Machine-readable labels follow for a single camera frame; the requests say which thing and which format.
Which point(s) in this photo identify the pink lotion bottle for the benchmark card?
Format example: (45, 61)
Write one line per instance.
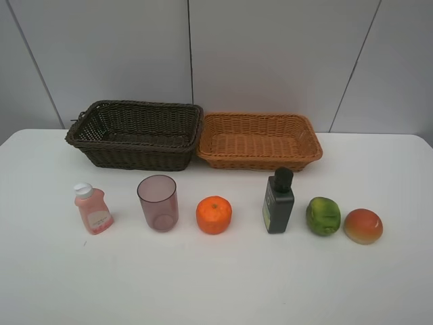
(92, 208)

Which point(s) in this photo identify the translucent purple plastic cup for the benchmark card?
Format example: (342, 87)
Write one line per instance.
(158, 198)

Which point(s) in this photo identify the green fruit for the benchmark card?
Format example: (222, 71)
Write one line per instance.
(323, 216)

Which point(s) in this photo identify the light orange wicker basket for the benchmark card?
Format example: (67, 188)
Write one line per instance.
(258, 141)

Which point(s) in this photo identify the orange tangerine fruit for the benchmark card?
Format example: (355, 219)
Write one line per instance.
(213, 215)

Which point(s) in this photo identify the dark brown wicker basket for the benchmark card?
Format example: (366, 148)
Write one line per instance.
(132, 135)

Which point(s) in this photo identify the black bottle green label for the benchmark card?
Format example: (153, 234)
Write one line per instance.
(279, 201)

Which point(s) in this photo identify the red yellow mango fruit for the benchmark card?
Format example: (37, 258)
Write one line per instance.
(363, 226)

